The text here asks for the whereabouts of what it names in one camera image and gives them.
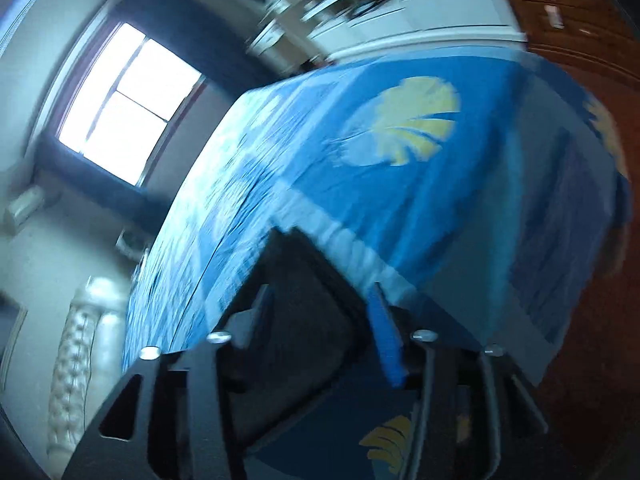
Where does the white electric fan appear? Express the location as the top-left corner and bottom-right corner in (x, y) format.
(115, 229), (152, 263)

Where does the cream tufted leather headboard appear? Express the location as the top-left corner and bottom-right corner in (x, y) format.
(47, 276), (129, 479)

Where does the blue patterned bedspread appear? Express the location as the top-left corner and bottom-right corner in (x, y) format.
(121, 45), (635, 480)

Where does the left blue curtain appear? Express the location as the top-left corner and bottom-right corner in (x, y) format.
(35, 133), (170, 234)

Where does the blue curtain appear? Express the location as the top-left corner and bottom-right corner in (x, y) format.
(113, 0), (280, 98)
(35, 133), (170, 234)

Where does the white dressing table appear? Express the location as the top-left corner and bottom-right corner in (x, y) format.
(247, 0), (329, 77)

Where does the right blue curtain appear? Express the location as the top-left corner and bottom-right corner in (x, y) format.
(113, 0), (280, 98)

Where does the white wall air conditioner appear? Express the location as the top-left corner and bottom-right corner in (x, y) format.
(4, 185), (46, 234)

